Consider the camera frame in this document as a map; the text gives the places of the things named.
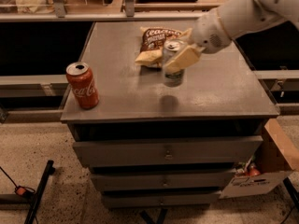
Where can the middle grey drawer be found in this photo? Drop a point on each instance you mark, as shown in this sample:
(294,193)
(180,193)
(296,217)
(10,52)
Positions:
(163,180)

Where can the black metal stand leg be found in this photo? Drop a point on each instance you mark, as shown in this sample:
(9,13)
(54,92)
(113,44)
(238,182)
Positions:
(34,204)

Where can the cardboard box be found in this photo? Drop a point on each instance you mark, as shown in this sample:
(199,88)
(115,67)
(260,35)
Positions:
(276,158)

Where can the grey metal shelf rail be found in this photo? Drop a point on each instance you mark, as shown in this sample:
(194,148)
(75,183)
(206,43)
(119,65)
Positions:
(100,10)

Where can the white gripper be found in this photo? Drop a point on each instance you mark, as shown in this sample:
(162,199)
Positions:
(209,32)

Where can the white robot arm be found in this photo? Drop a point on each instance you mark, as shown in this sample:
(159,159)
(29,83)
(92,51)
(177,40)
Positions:
(240,17)

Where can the top grey drawer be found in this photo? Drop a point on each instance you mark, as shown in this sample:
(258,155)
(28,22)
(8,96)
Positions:
(166,151)

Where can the red item in box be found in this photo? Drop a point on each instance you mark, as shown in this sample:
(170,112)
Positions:
(252,170)

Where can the bottom grey drawer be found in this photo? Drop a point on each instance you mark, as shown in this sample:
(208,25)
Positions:
(161,199)

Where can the grey drawer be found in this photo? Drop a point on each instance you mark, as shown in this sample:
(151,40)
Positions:
(161,199)
(163,180)
(166,151)

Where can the red coke can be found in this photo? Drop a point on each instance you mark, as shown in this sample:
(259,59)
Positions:
(80,77)

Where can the brown chip bag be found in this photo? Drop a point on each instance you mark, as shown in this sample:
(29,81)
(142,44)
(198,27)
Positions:
(151,50)

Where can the white green 7up can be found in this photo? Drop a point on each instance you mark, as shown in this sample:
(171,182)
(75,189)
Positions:
(170,49)

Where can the orange cable connector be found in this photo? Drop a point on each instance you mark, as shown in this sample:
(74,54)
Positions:
(24,192)

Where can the grey drawer cabinet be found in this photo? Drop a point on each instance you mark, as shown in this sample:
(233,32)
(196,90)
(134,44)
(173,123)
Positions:
(219,97)

